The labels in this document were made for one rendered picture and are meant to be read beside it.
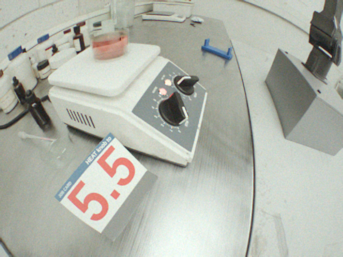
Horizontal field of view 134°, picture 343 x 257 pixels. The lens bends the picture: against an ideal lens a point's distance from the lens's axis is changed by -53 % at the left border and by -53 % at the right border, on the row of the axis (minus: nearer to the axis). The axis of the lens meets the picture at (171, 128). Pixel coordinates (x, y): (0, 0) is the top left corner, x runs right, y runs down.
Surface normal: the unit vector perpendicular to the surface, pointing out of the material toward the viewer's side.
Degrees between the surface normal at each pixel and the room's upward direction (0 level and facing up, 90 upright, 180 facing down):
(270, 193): 0
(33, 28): 90
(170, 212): 0
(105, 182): 40
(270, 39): 90
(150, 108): 30
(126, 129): 90
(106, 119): 90
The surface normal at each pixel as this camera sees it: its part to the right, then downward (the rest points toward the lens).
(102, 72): 0.08, -0.64
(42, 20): 0.96, 0.24
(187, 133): 0.55, -0.42
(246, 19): -0.25, 0.73
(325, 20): -0.99, 0.11
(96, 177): 0.62, -0.22
